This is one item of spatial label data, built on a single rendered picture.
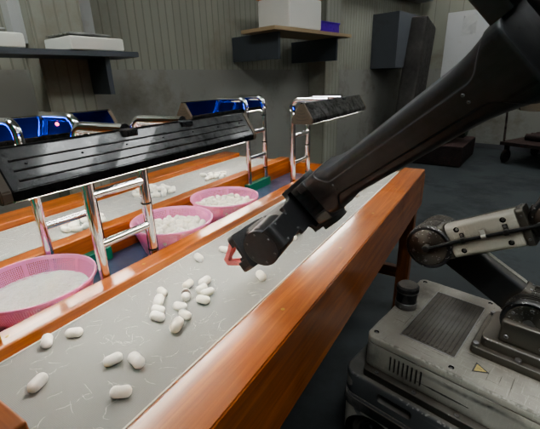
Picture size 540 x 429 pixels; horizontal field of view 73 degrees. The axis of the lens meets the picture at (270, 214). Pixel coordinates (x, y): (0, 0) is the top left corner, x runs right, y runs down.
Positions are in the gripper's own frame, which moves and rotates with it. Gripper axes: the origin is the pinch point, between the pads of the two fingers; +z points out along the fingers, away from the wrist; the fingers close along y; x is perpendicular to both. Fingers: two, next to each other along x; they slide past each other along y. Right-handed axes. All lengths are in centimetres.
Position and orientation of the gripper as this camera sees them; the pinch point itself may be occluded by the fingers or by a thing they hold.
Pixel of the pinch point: (228, 260)
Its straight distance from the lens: 71.6
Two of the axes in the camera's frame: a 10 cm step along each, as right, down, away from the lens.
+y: -5.2, 3.2, -7.9
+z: -6.4, 4.7, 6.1
